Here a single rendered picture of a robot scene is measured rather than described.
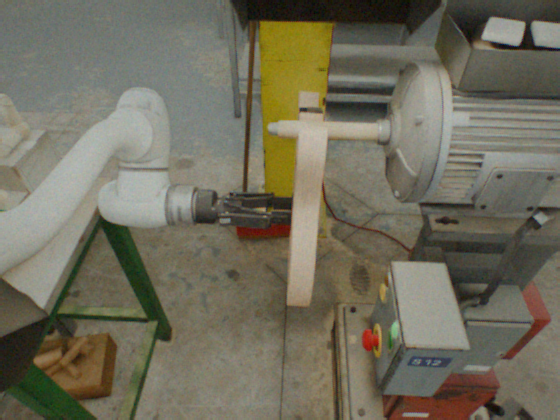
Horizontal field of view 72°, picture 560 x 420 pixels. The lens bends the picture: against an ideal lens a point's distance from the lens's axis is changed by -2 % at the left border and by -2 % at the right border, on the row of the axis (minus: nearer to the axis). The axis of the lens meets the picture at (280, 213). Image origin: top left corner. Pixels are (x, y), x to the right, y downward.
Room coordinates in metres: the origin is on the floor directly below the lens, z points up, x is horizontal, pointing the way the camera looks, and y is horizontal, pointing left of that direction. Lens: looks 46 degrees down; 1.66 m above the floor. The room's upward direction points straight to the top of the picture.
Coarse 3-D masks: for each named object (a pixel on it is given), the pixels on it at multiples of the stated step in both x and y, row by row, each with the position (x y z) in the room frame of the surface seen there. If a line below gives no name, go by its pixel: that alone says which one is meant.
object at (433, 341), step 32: (384, 288) 0.37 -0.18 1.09; (416, 288) 0.35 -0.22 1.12; (448, 288) 0.35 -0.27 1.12; (384, 320) 0.33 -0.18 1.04; (416, 320) 0.29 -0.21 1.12; (448, 320) 0.29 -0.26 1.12; (384, 352) 0.29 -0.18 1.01; (416, 352) 0.25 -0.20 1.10; (448, 352) 0.24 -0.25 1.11; (384, 384) 0.25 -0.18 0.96; (416, 384) 0.24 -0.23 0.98
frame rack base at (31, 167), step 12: (0, 132) 0.82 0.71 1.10; (36, 132) 0.82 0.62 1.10; (36, 144) 0.78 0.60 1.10; (48, 144) 0.81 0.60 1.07; (12, 156) 0.72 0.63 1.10; (24, 156) 0.73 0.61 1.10; (36, 156) 0.76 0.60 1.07; (48, 156) 0.79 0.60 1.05; (0, 168) 0.69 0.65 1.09; (12, 168) 0.68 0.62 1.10; (24, 168) 0.71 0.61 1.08; (36, 168) 0.74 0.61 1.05; (48, 168) 0.77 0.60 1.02; (0, 180) 0.69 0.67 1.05; (12, 180) 0.68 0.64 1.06; (24, 180) 0.69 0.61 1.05; (36, 180) 0.72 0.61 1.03
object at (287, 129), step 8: (280, 128) 0.59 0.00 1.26; (288, 128) 0.59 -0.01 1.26; (296, 128) 0.59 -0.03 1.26; (328, 128) 0.59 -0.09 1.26; (336, 128) 0.59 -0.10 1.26; (344, 128) 0.59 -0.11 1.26; (352, 128) 0.59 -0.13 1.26; (360, 128) 0.59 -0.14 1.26; (368, 128) 0.59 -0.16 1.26; (376, 128) 0.59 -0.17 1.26; (280, 136) 0.59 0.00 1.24; (288, 136) 0.59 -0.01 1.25; (296, 136) 0.59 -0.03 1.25; (328, 136) 0.59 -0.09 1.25; (336, 136) 0.59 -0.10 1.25; (344, 136) 0.58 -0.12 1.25; (352, 136) 0.58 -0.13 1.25; (360, 136) 0.58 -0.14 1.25; (368, 136) 0.58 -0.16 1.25; (376, 136) 0.58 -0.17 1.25
